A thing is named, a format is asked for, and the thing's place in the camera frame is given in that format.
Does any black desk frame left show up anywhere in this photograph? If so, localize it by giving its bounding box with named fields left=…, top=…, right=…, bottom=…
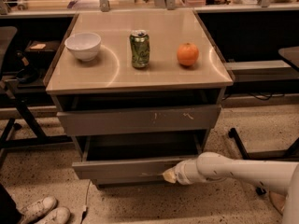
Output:
left=0, top=79, right=72, bottom=164

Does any white floor cable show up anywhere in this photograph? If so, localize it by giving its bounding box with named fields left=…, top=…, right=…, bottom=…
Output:
left=78, top=179, right=92, bottom=224

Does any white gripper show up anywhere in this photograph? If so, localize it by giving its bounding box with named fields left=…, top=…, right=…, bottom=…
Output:
left=163, top=159, right=200, bottom=185

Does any grey drawer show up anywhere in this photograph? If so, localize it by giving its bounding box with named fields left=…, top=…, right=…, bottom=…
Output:
left=93, top=175, right=165, bottom=187
left=57, top=105, right=221, bottom=136
left=73, top=131, right=200, bottom=180

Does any white ceramic bowl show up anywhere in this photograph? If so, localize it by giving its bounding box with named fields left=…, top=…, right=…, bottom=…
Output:
left=64, top=33, right=102, bottom=62

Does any black table leg frame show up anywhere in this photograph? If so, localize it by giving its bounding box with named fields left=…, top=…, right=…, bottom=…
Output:
left=228, top=128, right=299, bottom=195

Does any white right sneaker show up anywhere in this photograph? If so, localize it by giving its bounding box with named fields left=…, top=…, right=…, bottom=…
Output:
left=36, top=207, right=71, bottom=224

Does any grey bottom drawer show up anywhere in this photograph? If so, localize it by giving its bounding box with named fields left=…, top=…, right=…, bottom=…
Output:
left=93, top=175, right=165, bottom=187

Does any white left sneaker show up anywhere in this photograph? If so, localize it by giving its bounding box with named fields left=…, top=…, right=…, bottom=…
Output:
left=18, top=196, right=57, bottom=224

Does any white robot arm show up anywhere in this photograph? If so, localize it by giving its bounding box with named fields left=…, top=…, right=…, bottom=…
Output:
left=163, top=152, right=299, bottom=224

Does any green soda can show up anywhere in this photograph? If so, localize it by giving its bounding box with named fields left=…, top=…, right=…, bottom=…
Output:
left=129, top=30, right=150, bottom=68

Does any black box with label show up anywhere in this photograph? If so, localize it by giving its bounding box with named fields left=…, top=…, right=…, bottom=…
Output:
left=25, top=40, right=60, bottom=53

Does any dark round table top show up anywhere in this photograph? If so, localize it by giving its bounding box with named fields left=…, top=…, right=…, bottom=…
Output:
left=278, top=46, right=299, bottom=71

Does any orange fruit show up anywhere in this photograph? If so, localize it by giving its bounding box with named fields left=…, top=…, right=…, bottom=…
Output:
left=177, top=43, right=199, bottom=66

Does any grey drawer cabinet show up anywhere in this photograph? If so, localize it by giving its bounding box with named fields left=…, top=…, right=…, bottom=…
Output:
left=43, top=8, right=235, bottom=189

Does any grey top drawer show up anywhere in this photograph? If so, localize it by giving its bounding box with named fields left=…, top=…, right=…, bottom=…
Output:
left=57, top=105, right=221, bottom=136

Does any white sneaker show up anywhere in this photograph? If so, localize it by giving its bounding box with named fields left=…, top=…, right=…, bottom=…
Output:
left=18, top=196, right=57, bottom=224
left=36, top=207, right=71, bottom=224

